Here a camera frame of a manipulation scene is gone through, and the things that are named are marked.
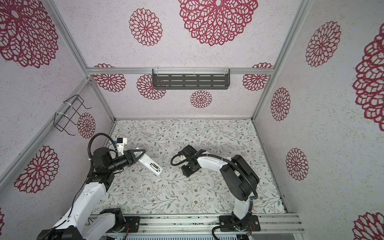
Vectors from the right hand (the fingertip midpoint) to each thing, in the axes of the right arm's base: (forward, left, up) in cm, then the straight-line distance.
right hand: (186, 169), depth 91 cm
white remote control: (-6, +17, +18) cm, 26 cm away
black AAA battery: (-7, +14, +16) cm, 22 cm away
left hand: (-2, +20, +20) cm, 28 cm away
